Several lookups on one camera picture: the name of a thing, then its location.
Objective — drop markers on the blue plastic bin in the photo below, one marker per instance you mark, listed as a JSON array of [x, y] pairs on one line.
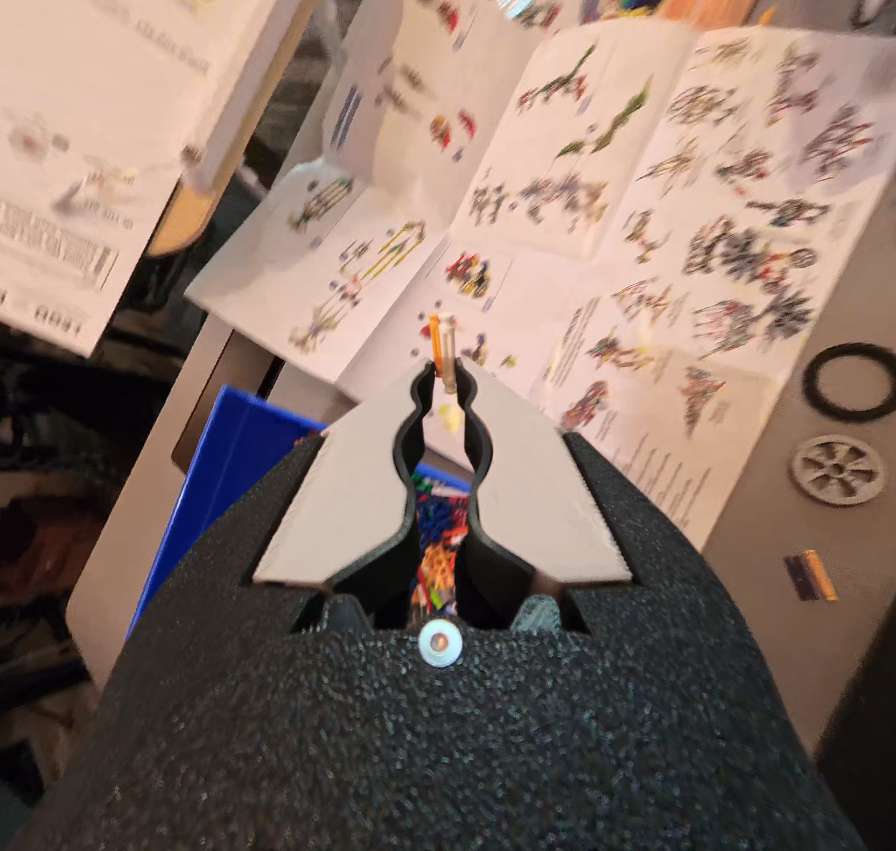
[[231, 459]]

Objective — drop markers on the long yellow rod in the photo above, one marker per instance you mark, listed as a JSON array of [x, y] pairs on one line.
[[435, 343]]

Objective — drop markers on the black rubber tyre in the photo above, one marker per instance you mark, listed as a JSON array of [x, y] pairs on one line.
[[809, 383]]

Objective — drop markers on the short purple rod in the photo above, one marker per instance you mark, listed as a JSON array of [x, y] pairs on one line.
[[798, 578]]

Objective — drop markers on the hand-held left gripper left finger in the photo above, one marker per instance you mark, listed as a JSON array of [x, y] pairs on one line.
[[336, 494]]

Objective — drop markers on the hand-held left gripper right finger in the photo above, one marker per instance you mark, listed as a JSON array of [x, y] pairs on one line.
[[546, 501]]

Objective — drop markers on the grey wheel hub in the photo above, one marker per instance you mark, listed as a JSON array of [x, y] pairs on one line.
[[799, 471]]

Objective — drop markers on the building instruction sheet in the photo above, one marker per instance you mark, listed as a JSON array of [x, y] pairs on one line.
[[560, 235]]

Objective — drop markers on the white task instruction board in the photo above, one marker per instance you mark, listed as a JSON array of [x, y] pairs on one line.
[[105, 130]]

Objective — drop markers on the white rod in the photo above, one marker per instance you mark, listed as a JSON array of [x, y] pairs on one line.
[[450, 347]]

